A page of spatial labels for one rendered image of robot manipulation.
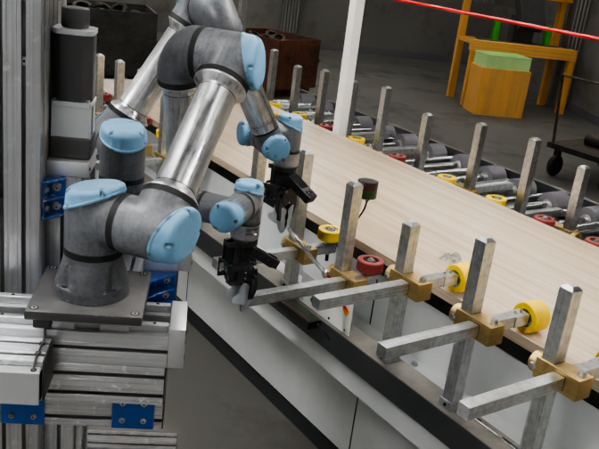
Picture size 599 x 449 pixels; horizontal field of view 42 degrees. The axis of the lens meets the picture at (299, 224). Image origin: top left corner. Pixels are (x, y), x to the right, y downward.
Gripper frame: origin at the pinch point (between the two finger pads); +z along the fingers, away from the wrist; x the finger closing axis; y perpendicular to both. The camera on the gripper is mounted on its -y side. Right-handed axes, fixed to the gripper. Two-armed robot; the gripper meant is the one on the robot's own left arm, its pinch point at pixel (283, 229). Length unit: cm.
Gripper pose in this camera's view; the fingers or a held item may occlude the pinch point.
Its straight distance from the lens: 242.0
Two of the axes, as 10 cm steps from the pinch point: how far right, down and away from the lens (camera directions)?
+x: -5.9, 2.1, -7.8
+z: -1.2, 9.3, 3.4
